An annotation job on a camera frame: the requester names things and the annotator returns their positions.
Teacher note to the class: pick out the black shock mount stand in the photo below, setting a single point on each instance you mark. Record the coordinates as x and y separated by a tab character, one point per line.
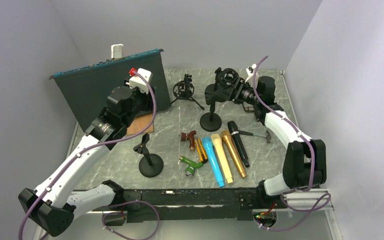
225	77

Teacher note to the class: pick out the cream microphone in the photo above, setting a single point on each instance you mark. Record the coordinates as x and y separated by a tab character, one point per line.
218	145

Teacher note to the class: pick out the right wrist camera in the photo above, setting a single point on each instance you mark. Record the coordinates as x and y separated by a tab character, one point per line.
250	70

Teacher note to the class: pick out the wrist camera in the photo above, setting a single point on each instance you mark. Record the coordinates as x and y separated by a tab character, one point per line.
139	79
250	70

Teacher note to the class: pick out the black clip mic stand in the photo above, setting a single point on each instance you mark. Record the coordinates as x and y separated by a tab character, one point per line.
210	121

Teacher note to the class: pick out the brown wooden handle tool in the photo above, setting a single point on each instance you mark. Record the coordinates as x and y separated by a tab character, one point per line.
189	137

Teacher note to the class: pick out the gold brown microphone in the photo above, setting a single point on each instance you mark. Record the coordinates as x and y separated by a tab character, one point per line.
228	141

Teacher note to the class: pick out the wooden board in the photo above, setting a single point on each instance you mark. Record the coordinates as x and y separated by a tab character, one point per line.
138	124

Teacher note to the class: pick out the black tripod shock mount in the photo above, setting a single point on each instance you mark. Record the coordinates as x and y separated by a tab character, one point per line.
184	90

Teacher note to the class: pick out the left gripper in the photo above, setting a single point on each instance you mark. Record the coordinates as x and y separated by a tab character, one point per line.
148	106

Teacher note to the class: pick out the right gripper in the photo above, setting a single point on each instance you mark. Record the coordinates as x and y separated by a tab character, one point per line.
238	87

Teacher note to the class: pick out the dark teal rack unit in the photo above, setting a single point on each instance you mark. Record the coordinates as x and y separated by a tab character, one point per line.
86	89

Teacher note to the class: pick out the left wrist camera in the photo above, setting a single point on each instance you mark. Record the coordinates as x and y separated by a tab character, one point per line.
139	79

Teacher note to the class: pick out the white bracket behind rack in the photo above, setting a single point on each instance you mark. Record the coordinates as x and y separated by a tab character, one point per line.
116	51

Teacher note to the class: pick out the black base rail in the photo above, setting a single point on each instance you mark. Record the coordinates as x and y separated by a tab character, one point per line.
193	204

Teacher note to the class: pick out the green handle tool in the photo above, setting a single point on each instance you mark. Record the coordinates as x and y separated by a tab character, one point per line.
192	165

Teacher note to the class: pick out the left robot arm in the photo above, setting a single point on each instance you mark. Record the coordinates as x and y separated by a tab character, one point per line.
51	204

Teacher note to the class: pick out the blue microphone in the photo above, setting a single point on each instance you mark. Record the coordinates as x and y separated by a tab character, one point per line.
209	149

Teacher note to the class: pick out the black microphone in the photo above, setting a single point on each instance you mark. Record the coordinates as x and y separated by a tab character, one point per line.
234	131

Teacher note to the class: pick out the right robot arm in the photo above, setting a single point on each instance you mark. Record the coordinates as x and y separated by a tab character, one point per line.
304	165

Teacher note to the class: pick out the black round base stand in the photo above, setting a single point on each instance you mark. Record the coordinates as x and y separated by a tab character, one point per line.
150	165

